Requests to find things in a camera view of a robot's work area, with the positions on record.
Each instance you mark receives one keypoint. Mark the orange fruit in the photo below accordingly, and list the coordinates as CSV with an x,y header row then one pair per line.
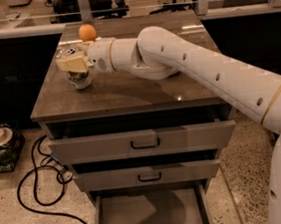
x,y
87,33

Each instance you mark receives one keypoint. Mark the top grey drawer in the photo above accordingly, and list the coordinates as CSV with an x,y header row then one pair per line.
x,y
142,134

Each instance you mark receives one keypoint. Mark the grey drawer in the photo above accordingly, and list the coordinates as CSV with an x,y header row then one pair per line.
x,y
146,170
142,134
168,206

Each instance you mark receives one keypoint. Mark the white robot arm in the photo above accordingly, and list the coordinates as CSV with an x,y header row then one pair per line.
x,y
155,53

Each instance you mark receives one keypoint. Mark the grey drawer cabinet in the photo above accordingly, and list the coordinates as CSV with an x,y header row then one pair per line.
x,y
121,92

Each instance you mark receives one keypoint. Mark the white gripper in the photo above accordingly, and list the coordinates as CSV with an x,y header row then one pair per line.
x,y
100,55

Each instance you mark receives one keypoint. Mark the middle grey drawer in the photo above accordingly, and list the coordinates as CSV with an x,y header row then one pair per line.
x,y
146,170

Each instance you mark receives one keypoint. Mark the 7up soda can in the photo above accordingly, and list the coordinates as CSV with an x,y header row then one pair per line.
x,y
78,80

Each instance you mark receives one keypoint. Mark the box of toys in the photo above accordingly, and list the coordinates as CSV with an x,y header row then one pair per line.
x,y
10,152

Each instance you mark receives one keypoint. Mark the bottom grey drawer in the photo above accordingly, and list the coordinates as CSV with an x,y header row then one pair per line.
x,y
168,206

